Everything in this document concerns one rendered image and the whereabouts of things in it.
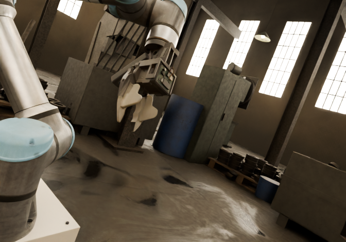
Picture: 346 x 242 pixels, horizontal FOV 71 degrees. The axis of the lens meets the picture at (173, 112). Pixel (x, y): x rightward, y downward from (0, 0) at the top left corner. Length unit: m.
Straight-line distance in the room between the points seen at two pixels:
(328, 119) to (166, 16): 10.29
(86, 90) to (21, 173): 2.41
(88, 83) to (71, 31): 9.41
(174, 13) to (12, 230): 0.60
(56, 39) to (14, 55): 11.38
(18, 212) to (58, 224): 0.12
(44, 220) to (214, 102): 3.19
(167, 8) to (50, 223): 0.60
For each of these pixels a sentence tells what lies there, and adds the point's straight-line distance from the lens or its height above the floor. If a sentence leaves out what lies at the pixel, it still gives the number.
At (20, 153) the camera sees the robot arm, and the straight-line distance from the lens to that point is 0.57.
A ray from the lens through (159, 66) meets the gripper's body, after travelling 0.54.
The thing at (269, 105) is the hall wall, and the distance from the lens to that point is 11.52.
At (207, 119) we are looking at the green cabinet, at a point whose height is 0.70.
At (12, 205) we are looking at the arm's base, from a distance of 0.63.
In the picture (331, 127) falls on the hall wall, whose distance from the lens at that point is 10.69.
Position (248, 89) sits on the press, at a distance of 8.40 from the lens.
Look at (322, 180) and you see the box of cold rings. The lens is 2.74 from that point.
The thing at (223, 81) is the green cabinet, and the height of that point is 1.32.
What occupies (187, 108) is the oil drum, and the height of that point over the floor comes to 0.74.
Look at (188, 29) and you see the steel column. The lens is 10.64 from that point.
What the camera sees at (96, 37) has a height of 1.47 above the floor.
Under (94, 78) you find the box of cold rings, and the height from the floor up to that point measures 0.69.
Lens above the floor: 0.77
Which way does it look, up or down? 2 degrees down
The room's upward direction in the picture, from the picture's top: 21 degrees clockwise
